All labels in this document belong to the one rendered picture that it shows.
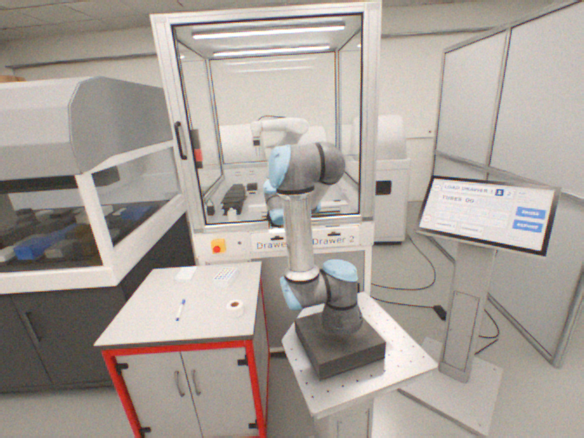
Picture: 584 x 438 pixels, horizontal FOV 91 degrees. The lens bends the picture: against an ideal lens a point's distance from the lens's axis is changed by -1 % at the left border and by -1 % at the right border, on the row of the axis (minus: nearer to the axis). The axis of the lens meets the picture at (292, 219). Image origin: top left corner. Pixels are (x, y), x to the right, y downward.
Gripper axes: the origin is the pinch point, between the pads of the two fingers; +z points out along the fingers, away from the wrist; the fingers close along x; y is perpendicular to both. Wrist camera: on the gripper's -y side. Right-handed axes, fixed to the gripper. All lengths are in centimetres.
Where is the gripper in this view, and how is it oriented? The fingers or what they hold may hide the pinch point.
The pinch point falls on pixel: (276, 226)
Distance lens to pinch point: 153.2
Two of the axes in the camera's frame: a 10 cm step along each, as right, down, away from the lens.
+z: 0.3, 5.7, 8.2
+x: 10.0, -0.7, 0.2
